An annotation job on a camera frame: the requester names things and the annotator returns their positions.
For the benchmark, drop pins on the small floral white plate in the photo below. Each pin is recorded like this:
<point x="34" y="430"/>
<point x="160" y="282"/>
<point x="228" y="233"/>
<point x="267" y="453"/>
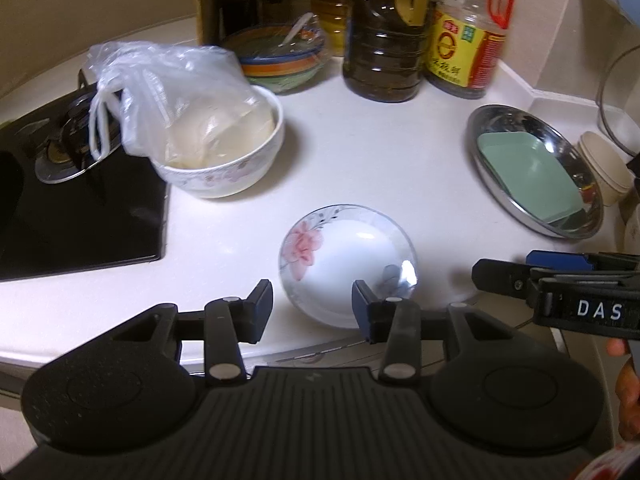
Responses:
<point x="345" y="260"/>

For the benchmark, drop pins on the white floral bowl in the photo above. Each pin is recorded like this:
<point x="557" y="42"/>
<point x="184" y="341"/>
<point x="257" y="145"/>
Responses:
<point x="220" y="181"/>

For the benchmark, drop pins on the colourful striped bowl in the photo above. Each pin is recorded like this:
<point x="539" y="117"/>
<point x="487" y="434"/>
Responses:
<point x="280" y="74"/>

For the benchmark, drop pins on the white spoon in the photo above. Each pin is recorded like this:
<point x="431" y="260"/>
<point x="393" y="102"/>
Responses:
<point x="296" y="30"/>

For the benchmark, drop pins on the large dark oil bottle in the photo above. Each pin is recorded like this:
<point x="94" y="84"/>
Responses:
<point x="385" y="60"/>

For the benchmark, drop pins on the yellow oil bottle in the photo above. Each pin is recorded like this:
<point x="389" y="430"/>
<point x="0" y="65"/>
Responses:
<point x="330" y="10"/>

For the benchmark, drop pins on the person's right hand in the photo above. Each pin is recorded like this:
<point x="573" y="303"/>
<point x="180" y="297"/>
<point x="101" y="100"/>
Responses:
<point x="629" y="400"/>

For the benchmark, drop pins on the clear plastic bag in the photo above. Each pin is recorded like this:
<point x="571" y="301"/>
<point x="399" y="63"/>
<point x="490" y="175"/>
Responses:
<point x="165" y="90"/>

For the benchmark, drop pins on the stainless steel plate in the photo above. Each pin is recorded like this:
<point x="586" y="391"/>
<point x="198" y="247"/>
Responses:
<point x="567" y="152"/>

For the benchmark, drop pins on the red white printed clothing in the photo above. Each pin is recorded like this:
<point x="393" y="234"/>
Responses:
<point x="607" y="466"/>

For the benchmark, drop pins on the black gas stove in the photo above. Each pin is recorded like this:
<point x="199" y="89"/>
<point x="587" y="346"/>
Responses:
<point x="90" y="220"/>

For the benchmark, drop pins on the beige cup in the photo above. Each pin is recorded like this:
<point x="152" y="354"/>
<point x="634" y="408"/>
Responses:
<point x="605" y="170"/>

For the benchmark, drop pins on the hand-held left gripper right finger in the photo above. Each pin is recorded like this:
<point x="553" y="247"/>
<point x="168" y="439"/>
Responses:
<point x="360" y="310"/>

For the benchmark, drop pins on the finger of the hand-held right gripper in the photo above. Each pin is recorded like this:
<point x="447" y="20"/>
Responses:
<point x="500" y="276"/>
<point x="557" y="260"/>

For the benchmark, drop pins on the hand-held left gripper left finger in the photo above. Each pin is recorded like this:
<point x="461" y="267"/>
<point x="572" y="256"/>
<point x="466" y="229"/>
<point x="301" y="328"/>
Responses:
<point x="261" y="306"/>

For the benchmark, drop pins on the green square plate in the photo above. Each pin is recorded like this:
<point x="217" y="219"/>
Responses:
<point x="530" y="180"/>

